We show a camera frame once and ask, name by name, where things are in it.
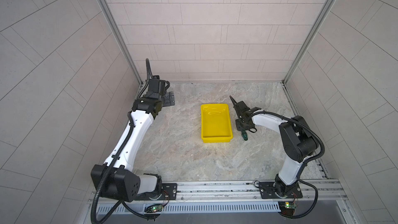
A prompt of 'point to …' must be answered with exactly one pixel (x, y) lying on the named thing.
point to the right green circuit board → (287, 208)
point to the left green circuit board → (154, 208)
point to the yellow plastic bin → (216, 123)
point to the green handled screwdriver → (244, 135)
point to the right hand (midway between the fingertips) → (240, 127)
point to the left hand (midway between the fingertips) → (165, 94)
